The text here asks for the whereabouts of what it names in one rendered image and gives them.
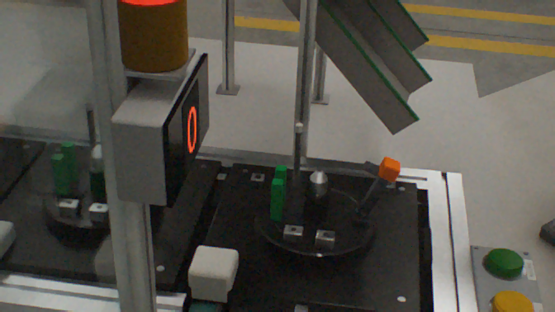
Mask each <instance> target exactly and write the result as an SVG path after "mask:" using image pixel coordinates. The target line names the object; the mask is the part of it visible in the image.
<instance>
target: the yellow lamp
mask: <svg viewBox="0 0 555 312"><path fill-rule="evenodd" d="M116 2H117V12H118V22H119V32H120V42H121V59H122V63H123V64H124V65H125V66H127V67H128V68H131V69H134V70H138V71H143V72H161V71H168V70H171V69H175V68H178V67H180V66H182V65H183V64H185V63H186V62H187V60H188V57H189V54H188V29H187V0H177V1H174V2H169V3H165V4H157V5H140V4H134V3H129V2H125V1H122V0H116Z"/></svg>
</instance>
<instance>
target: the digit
mask: <svg viewBox="0 0 555 312"><path fill-rule="evenodd" d="M183 133H184V153H185V174H187V170H188V169H189V167H190V165H191V162H192V160H193V158H194V156H195V153H196V151H197V149H198V147H199V144H200V126H199V94H198V80H197V82H196V84H195V86H194V88H193V89H192V91H191V93H190V95H189V97H188V99H187V100H186V102H185V104H184V106H183Z"/></svg>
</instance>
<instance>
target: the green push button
mask: <svg viewBox="0 0 555 312"><path fill-rule="evenodd" d="M486 266H487V267H488V269H489V270H491V271H493V272H494V273H495V274H497V275H499V276H502V277H517V276H518V275H519V274H520V273H521V272H522V271H523V268H524V260H523V258H522V257H521V256H520V255H519V254H518V253H516V252H514V251H512V250H509V249H507V248H497V249H493V250H491V251H490V252H489V253H488V254H487V256H486Z"/></svg>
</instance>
